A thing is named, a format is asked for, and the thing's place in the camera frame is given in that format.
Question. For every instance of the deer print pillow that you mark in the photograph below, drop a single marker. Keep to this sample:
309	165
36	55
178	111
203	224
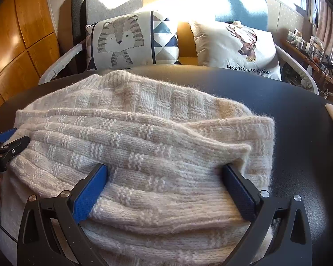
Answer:
233	47

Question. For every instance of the white knit sweater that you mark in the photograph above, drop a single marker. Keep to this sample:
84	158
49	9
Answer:
141	133

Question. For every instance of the wooden wardrobe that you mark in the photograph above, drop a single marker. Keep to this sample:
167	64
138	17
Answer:
22	33

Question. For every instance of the tiger print pillow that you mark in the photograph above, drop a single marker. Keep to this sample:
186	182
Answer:
122	41

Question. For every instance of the group of small jars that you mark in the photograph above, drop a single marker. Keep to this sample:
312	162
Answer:
295	37

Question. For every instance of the wooden side table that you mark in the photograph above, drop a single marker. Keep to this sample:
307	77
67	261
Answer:
313	63

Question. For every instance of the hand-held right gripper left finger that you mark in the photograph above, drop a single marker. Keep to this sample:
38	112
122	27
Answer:
90	194

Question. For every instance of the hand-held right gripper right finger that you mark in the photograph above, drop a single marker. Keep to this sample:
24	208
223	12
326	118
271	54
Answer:
238	191

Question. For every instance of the grey yellow blue sofa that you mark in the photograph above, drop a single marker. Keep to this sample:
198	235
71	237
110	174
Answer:
238	0

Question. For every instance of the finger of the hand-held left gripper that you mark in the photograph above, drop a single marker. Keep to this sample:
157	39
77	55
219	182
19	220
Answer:
16	146
7	135

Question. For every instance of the floral curtain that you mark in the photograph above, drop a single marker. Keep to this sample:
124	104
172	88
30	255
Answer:
327	25

